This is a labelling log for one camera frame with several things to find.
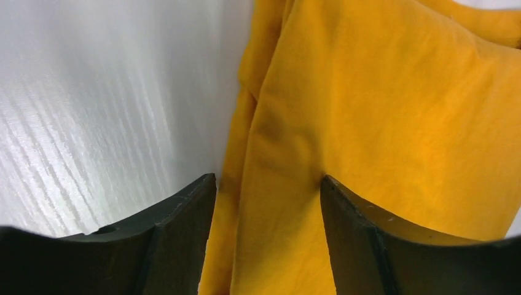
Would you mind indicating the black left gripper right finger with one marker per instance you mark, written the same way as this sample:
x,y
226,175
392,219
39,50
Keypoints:
x,y
373,251

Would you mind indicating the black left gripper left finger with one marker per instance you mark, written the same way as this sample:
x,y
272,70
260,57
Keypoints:
x,y
159,250

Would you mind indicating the orange t shirt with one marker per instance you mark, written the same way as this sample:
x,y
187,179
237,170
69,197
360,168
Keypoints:
x,y
413,105

